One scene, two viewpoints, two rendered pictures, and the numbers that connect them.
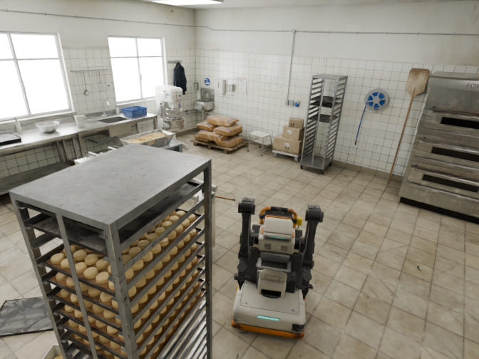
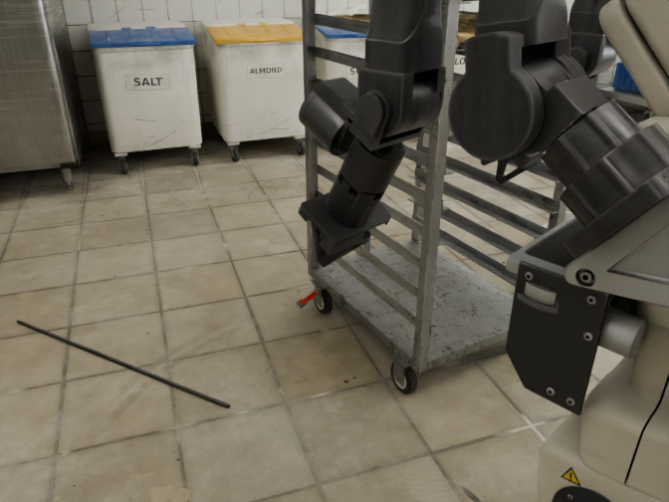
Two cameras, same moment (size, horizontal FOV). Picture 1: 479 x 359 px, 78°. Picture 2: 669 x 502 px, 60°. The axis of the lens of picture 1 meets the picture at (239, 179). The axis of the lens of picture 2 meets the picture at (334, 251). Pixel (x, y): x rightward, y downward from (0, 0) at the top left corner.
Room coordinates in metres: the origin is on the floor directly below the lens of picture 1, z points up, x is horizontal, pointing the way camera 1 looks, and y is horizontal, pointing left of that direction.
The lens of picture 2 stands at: (1.91, -0.99, 1.12)
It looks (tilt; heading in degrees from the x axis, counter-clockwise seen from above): 27 degrees down; 127
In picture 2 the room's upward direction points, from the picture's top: straight up
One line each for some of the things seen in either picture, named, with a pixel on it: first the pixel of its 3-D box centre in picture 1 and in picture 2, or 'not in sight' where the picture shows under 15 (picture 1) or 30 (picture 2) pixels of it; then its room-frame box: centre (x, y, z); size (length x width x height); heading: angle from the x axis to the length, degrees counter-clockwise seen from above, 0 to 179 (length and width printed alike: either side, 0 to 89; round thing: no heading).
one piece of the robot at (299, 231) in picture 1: (274, 253); not in sight; (2.19, -0.35, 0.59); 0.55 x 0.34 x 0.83; 82
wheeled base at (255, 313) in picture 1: (270, 295); not in sight; (2.10, -0.33, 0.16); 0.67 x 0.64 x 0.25; 172
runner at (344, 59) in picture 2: (175, 342); (374, 66); (1.06, 0.30, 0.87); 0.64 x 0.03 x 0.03; 157
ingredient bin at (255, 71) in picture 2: not in sight; (255, 88); (-0.72, 1.67, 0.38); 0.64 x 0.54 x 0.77; 147
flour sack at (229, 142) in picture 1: (229, 140); not in sight; (6.81, 0.26, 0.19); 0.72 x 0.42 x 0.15; 150
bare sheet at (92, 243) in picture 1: (127, 202); not in sight; (1.13, 0.49, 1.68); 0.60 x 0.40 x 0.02; 157
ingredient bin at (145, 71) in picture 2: not in sight; (147, 95); (-1.09, 1.14, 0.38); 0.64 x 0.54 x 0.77; 148
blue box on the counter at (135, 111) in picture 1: (135, 111); not in sight; (6.09, 2.20, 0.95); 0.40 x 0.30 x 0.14; 149
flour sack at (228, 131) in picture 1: (229, 129); not in sight; (6.80, 0.29, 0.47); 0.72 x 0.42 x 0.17; 151
